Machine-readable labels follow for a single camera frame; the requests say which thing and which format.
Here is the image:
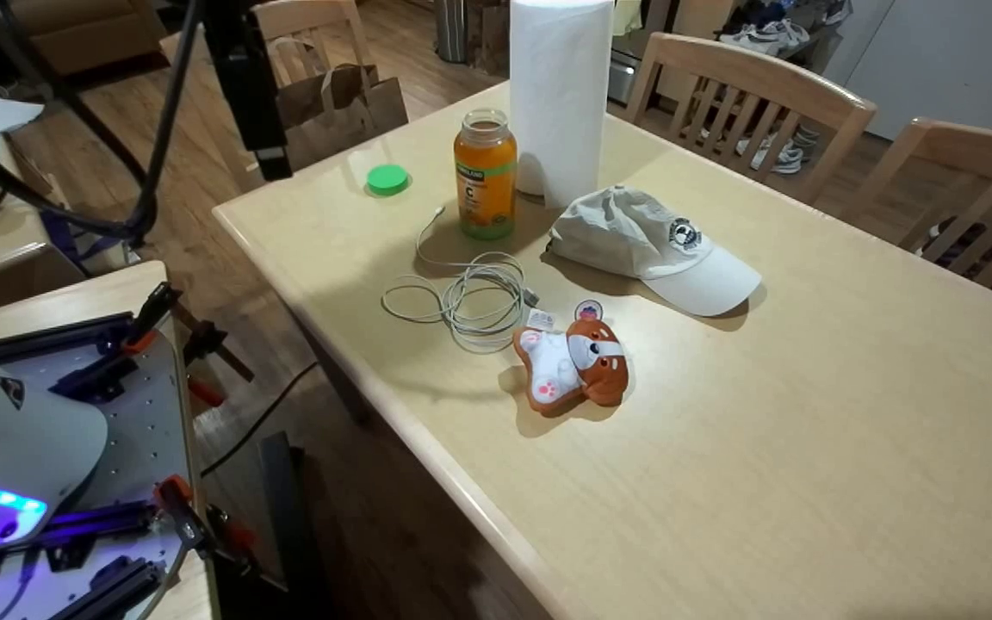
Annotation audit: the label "dark metal stand post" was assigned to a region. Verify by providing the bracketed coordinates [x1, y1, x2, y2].
[259, 429, 332, 620]

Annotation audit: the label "purple metal bracket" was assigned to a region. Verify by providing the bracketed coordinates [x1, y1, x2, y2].
[32, 496, 162, 574]

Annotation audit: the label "white paper towel roll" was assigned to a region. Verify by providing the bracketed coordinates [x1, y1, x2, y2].
[507, 0, 618, 213]

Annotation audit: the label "brown wooden cabinet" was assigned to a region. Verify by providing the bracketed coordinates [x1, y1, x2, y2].
[7, 0, 170, 84]

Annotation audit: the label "grey metal mounting plate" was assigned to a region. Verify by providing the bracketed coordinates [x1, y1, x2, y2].
[0, 312, 196, 620]

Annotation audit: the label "black orange clamp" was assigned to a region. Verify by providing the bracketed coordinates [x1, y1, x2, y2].
[52, 279, 182, 407]
[150, 473, 263, 565]
[178, 321, 259, 412]

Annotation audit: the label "light wooden chair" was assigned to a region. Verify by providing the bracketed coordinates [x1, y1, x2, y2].
[851, 114, 992, 311]
[156, 0, 374, 192]
[623, 30, 883, 208]

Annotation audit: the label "orange and white plush doll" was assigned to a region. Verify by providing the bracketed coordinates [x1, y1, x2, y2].
[511, 297, 635, 420]

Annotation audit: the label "open cardboard box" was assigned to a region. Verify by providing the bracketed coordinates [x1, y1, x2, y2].
[264, 30, 414, 177]

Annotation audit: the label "green plastic lid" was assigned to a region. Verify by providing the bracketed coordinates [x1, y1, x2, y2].
[363, 162, 414, 198]

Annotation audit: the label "white baseball cap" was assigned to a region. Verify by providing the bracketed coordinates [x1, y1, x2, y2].
[544, 182, 769, 322]

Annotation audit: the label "black power cable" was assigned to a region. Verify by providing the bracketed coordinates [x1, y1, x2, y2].
[196, 357, 325, 482]

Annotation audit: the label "orange juice bottle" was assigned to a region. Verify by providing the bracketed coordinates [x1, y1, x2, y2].
[450, 105, 519, 243]

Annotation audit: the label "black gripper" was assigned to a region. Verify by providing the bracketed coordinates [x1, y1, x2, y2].
[198, 0, 297, 182]

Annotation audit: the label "grey trash can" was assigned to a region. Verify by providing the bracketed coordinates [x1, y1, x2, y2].
[435, 0, 480, 70]

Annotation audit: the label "blue strap object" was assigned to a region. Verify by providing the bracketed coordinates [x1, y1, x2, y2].
[42, 204, 141, 277]

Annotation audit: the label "white coiled cable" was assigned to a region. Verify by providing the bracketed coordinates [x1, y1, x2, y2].
[374, 251, 544, 357]

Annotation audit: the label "white sneakers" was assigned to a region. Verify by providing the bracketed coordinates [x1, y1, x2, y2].
[716, 9, 824, 62]
[746, 126, 812, 179]

